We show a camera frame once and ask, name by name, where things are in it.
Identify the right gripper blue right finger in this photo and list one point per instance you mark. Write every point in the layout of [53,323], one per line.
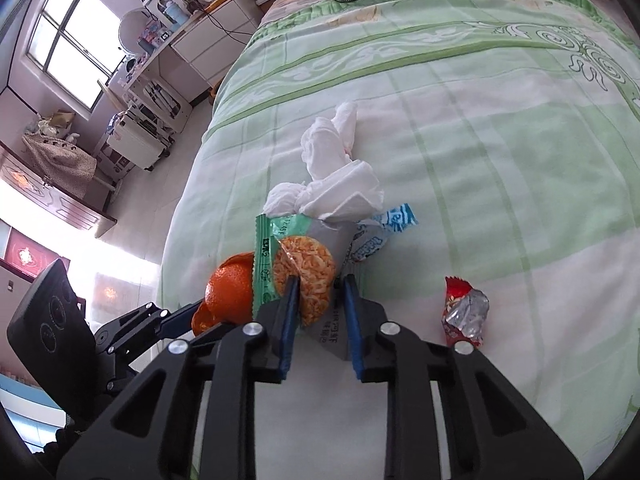
[352,304]

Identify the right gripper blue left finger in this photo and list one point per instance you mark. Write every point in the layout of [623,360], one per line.
[289,314]

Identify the green snack wrapper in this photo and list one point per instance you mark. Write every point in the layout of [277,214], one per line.
[316,252]

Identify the orange peel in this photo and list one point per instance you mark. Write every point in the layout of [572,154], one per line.
[228,295]

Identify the blue white candy wrapper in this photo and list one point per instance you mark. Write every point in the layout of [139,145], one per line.
[372,234]

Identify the red candy wrapper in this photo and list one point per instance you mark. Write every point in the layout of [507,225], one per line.
[465,312]

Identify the white suitcase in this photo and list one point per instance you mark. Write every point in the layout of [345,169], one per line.
[130,139]

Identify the white desk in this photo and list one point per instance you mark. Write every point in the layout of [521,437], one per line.
[167,84]

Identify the green floral bed quilt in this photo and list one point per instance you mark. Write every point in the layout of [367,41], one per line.
[510,127]

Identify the white drawer nightstand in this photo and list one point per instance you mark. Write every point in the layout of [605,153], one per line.
[212,42]

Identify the round vanity mirror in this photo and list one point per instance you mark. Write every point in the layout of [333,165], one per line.
[130,30]

